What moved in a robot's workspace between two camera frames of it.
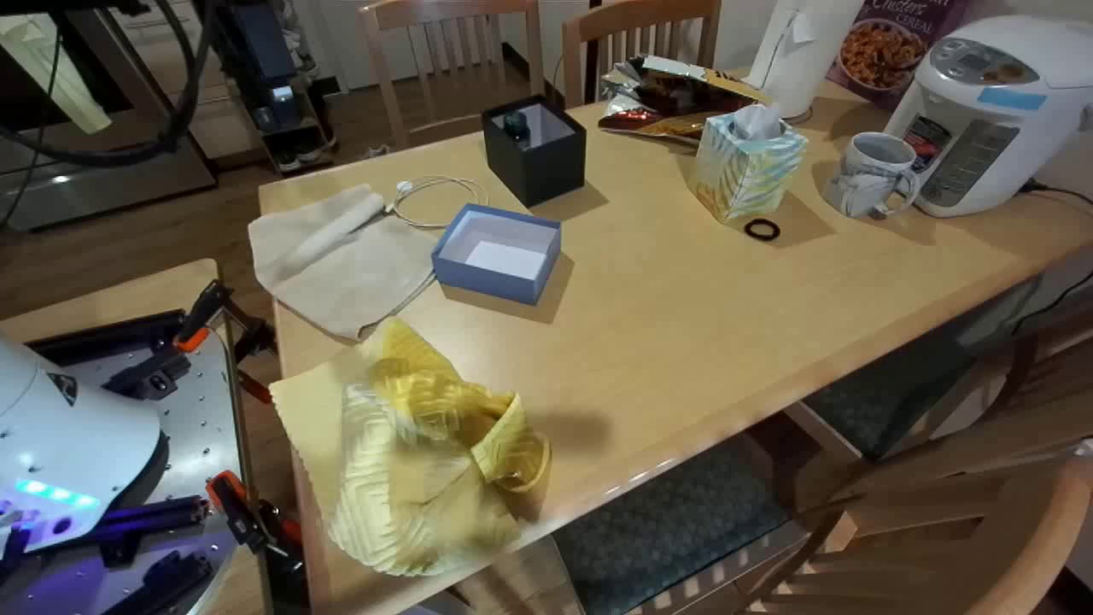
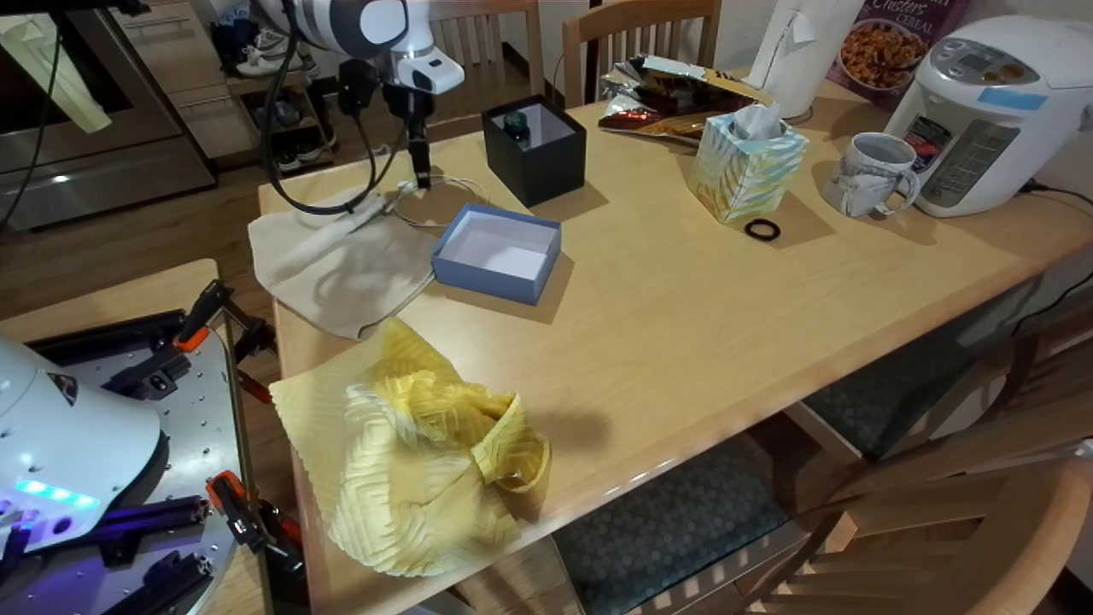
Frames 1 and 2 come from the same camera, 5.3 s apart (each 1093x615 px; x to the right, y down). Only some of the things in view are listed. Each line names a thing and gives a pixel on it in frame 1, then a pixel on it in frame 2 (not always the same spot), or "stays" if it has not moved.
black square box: (535, 147) stays
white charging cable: (408, 187) -> (404, 190)
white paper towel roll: (799, 52) stays
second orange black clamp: (253, 518) stays
